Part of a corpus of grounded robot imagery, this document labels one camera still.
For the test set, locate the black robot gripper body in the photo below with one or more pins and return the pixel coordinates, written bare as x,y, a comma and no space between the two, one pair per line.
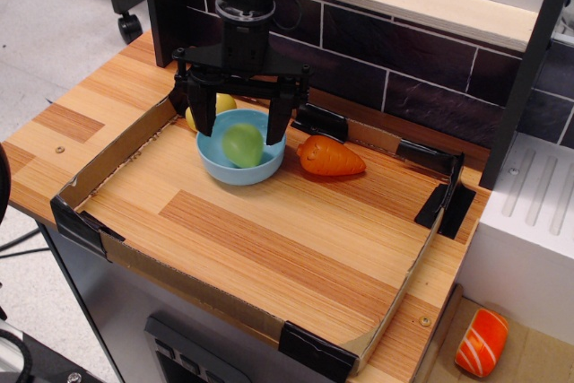
242,63

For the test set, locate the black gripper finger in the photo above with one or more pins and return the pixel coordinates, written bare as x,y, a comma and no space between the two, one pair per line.
289,94
188,92

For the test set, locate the green toy pear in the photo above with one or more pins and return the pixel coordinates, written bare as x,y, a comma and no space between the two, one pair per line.
243,145

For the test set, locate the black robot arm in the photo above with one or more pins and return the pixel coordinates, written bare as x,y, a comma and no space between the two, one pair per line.
249,13

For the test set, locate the light blue plastic bowl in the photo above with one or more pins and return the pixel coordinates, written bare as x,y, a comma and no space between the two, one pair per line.
217,164

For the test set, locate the yellow toy potato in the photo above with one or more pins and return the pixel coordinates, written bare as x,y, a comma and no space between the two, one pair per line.
224,102

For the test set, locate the orange toy carrot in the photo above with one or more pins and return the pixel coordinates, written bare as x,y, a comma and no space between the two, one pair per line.
324,156

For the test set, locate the dark brick backsplash panel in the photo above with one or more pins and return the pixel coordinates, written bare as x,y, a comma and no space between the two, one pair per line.
457,86

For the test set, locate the cardboard fence with black tape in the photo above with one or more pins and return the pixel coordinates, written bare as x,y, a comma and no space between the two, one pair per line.
303,263

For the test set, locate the black oven control panel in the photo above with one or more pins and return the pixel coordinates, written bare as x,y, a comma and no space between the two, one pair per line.
187,351

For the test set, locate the white toy sink unit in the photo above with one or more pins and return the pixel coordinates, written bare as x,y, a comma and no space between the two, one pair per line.
520,261

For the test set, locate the salmon sushi toy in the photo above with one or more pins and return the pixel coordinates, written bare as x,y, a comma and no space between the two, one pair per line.
483,343

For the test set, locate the dark vertical post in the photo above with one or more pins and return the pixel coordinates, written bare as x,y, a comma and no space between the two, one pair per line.
527,74

